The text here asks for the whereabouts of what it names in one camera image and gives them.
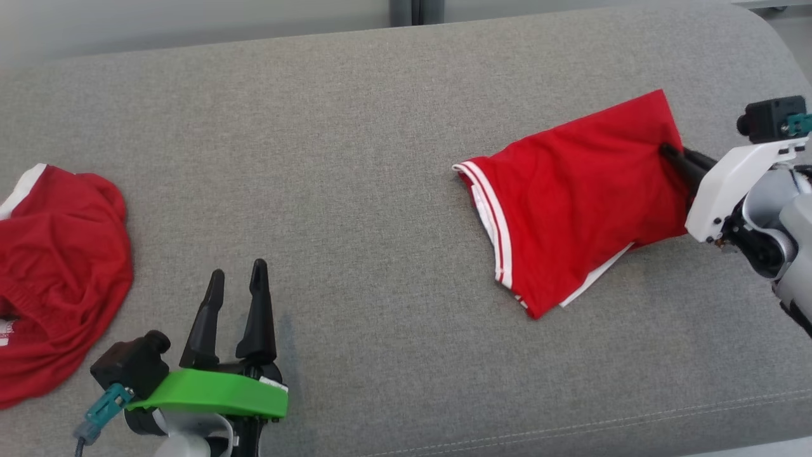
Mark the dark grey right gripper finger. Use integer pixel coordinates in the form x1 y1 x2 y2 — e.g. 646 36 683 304
683 148 721 178
659 143 705 192

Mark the red jersey black number print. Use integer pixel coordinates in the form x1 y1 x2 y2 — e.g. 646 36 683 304
452 89 693 321

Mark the left camera cable teal plug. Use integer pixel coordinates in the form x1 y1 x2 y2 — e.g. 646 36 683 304
74 383 136 457

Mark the grey fabric sofa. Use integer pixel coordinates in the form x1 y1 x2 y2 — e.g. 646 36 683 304
0 0 812 457

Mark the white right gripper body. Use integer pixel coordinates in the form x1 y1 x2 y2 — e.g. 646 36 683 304
684 136 810 280

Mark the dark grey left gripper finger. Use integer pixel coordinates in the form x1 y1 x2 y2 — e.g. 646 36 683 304
235 258 278 365
179 269 226 370

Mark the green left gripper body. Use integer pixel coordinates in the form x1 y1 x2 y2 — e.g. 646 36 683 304
125 359 290 457

